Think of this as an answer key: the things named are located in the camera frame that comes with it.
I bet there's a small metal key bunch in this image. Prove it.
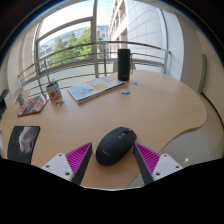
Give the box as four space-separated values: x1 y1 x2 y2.
54 99 66 108

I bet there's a black computer mouse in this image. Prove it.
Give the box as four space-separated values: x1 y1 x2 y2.
95 126 138 167

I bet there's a metal balcony railing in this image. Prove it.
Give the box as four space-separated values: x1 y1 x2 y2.
18 40 171 88

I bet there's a white mug with plant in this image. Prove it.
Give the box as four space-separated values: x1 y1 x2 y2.
46 79 63 101

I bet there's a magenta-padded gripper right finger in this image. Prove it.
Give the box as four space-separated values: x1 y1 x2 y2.
133 142 184 186

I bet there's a red and blue magazine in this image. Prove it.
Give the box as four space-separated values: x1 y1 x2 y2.
17 94 50 117

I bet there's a black horse-print mouse pad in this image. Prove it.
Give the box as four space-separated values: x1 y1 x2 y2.
7 125 41 165

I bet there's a black and white printer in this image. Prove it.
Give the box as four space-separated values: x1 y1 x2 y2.
0 88 10 113

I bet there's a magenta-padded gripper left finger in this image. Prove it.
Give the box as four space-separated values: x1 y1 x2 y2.
40 142 93 186

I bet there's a printed white mug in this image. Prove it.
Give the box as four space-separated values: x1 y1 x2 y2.
15 92 26 108

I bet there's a tall black cylindrical bottle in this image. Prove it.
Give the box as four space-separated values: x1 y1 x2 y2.
117 48 132 82

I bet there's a light blue picture book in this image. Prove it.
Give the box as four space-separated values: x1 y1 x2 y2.
67 75 126 104

